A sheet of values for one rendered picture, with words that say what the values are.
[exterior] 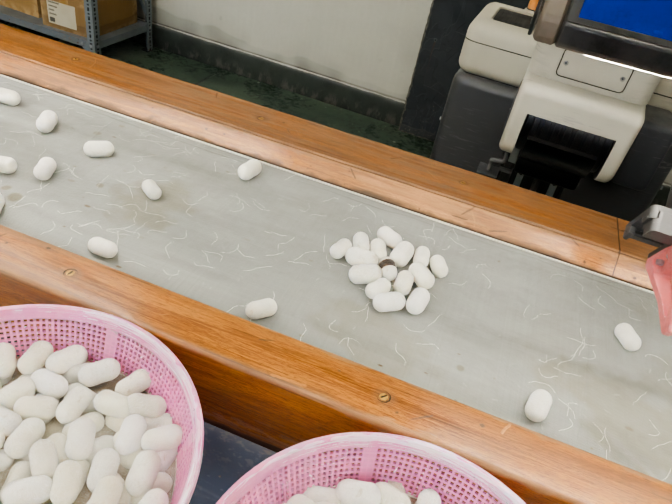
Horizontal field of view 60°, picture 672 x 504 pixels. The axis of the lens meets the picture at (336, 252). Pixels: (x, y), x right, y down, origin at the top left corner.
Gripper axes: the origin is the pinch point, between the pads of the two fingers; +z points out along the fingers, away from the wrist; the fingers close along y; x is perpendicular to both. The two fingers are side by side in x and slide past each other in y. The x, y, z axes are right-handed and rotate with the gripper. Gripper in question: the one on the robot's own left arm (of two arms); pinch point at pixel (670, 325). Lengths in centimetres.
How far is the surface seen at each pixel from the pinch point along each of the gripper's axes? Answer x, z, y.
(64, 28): 163, -89, -210
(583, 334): 10.4, 0.8, -4.0
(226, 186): 14, -2, -49
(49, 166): 6, 5, -66
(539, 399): 0.5, 10.2, -8.7
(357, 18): 165, -138, -88
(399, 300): 4.9, 5.5, -23.2
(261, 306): 0.4, 11.6, -34.9
